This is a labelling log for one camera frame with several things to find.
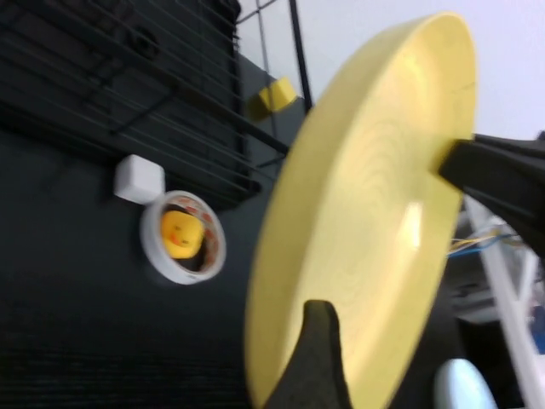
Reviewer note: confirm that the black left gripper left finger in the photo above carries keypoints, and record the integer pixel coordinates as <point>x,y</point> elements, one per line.
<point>317,375</point>

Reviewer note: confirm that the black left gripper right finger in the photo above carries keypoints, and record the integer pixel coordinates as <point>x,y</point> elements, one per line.
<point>502,179</point>

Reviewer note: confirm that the yellow round plate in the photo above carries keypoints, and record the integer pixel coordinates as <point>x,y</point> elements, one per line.
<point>362,191</point>

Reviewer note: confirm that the white rounded device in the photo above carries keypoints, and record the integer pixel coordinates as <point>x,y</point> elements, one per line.
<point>464,387</point>

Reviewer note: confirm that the yellow rubber duck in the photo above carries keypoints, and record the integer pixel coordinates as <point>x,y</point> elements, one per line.
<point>181,234</point>

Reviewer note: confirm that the white double-sided tape roll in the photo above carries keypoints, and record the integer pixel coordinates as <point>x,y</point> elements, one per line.
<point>151,251</point>

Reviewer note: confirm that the yellow foam cube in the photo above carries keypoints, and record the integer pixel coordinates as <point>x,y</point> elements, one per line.
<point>274,98</point>

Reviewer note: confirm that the small white cube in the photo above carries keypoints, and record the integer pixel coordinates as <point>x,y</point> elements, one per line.
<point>138,179</point>

